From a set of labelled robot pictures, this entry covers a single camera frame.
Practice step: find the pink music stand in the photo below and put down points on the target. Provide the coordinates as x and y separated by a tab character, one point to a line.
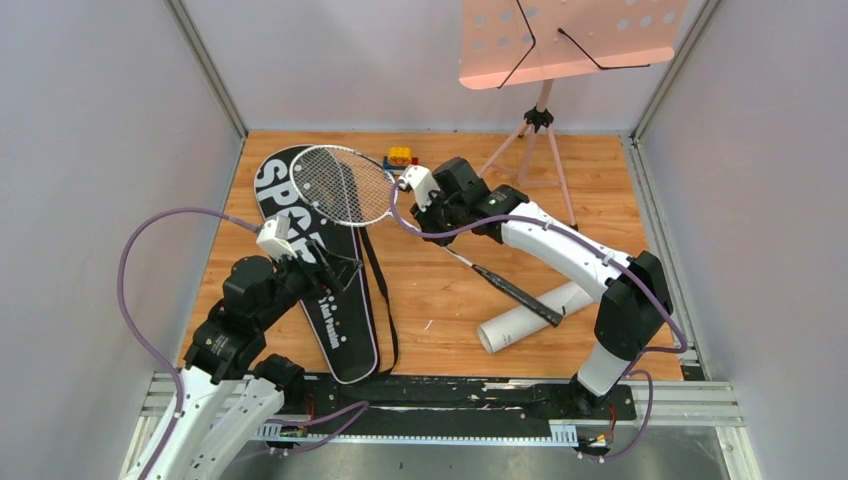
507	43

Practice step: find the colourful toy car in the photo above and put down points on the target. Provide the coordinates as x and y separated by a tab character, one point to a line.
399	158

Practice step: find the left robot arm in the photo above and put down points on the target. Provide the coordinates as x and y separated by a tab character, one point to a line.
221	402

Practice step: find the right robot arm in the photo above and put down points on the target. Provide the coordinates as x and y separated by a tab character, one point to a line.
631	292

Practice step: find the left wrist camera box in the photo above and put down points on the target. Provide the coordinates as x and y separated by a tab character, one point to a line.
272	238

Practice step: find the white shuttlecock tube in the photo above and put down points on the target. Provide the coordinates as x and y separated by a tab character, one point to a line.
514	325

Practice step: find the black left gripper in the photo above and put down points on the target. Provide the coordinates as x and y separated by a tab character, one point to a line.
321	270

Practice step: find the white racket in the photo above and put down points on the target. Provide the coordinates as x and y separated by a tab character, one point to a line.
349	188

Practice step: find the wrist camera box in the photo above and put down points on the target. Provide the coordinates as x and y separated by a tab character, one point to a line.
419	180
272	238

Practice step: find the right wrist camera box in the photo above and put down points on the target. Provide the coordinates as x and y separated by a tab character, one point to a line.
419	180

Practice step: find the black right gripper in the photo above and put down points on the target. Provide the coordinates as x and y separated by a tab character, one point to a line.
425	219

